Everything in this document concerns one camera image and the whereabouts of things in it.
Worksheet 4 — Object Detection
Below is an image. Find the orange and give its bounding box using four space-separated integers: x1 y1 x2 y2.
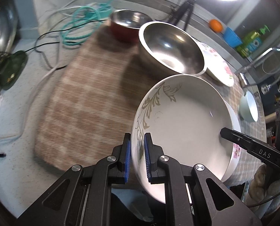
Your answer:
209 19 224 33

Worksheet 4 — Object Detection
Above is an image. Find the white floral plate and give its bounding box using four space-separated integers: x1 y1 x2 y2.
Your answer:
198 42 235 87

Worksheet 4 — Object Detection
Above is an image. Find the black cable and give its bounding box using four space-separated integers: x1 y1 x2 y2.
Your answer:
24 21 103 69

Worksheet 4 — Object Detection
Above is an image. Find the large steel bowl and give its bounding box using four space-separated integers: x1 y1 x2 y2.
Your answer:
138 22 207 76

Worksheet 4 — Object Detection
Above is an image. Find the teal cable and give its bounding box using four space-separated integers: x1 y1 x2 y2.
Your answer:
60 0 133 49

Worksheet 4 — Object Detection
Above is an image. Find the red bowl with steel inside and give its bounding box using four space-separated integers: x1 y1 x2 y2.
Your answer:
110 9 153 43

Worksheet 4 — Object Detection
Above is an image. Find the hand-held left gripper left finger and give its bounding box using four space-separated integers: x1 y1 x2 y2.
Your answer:
15 132 131 226

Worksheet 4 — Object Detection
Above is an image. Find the beige checked cloth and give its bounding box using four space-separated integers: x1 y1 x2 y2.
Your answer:
34 24 266 186

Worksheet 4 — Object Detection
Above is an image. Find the white plate with pink flowers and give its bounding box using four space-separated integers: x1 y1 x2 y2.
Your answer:
221 99 242 182

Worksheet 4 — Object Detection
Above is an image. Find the blue plastic container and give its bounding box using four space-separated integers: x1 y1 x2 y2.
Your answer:
223 27 243 48

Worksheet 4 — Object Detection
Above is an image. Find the light blue bowl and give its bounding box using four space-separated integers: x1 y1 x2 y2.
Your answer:
239 91 259 123

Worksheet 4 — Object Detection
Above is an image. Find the white plate with gold print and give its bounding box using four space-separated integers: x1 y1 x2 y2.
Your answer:
131 74 235 204

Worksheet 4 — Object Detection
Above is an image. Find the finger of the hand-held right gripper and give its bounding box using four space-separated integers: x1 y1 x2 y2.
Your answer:
220 127 280 170

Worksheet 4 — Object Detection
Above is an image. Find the person's right hand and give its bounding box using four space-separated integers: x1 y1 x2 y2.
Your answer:
245 164 280 217

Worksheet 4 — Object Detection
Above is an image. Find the black tripod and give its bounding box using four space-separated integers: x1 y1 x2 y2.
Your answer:
171 0 197 30

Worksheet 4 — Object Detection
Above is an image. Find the chrome faucet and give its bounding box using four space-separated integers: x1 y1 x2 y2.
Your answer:
234 47 280 93

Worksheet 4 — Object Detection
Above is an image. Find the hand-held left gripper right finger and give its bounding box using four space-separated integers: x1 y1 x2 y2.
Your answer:
143 132 263 226

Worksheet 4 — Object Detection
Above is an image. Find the green dish soap bottle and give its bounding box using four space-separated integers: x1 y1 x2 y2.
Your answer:
236 25 271 57

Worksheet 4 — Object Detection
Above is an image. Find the white cable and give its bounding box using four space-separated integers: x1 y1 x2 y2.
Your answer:
20 5 98 137

